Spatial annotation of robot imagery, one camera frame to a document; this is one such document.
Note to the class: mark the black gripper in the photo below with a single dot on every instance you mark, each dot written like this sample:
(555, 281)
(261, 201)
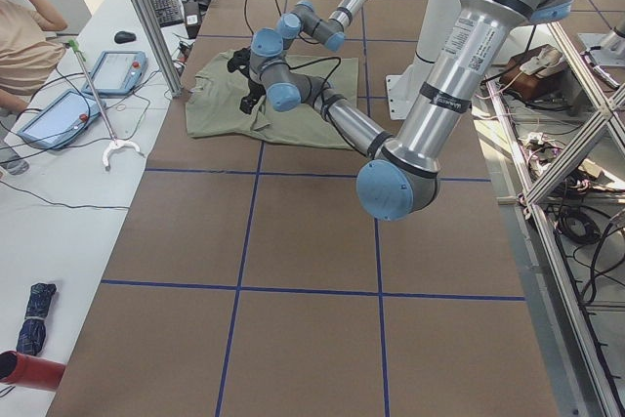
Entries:
(254, 87)

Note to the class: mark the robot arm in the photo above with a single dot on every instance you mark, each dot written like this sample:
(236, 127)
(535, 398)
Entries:
(330, 32)
(401, 174)

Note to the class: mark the black power adapter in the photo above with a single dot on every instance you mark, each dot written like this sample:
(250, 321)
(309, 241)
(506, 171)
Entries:
(192, 18)

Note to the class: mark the black keyboard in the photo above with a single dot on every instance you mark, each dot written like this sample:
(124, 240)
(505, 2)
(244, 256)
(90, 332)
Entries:
(168, 12)

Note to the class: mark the far blue teach pendant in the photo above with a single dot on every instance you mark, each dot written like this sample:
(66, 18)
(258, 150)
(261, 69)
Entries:
(116, 73)

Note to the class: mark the blue teach pendant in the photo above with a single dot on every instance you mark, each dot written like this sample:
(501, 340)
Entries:
(116, 73)
(61, 122)

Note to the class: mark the black computer mouse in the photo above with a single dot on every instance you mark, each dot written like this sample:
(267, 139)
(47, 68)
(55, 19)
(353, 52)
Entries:
(123, 37)

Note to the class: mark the white reacher grabber stick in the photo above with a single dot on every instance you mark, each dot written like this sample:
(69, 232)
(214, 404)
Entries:
(115, 143)

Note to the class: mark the near blue teach pendant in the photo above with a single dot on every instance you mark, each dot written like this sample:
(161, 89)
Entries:
(61, 122)

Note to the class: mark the seated person beige shirt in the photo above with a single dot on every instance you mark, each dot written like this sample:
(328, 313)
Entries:
(27, 55)

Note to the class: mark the folded dark blue umbrella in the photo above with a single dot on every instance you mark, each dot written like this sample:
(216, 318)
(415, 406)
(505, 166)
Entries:
(33, 330)

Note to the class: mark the red cylinder tube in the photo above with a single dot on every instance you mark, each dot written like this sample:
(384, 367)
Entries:
(30, 371)

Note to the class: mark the aluminium frame post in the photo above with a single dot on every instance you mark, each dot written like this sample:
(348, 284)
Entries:
(157, 43)

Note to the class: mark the brown box with cables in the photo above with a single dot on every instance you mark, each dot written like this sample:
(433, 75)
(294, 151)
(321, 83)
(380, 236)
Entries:
(536, 74)

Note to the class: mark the aluminium frame truss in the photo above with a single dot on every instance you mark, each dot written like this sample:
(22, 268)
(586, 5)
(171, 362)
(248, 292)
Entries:
(558, 164)

